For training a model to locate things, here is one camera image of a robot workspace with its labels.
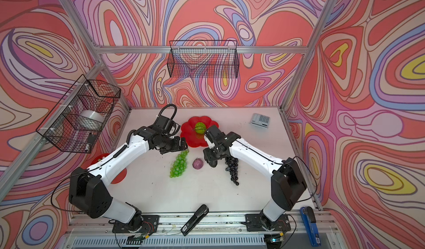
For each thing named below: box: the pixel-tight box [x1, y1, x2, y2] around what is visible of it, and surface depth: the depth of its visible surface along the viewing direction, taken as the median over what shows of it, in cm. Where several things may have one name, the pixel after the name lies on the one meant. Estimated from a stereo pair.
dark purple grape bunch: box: [224, 156, 240, 186], surface depth 88 cm
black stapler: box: [180, 204, 210, 237], surface depth 73 cm
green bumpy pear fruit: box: [194, 121, 207, 135], surface depth 105 cm
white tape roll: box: [75, 109, 105, 132], surface depth 74 cm
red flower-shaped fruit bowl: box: [180, 116, 220, 148], surface depth 107 cm
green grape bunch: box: [169, 149, 190, 179], surface depth 90 cm
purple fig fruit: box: [192, 157, 204, 170], surface depth 90 cm
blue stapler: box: [299, 206, 321, 248], surface depth 72 cm
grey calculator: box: [250, 112, 271, 128], surface depth 113 cm
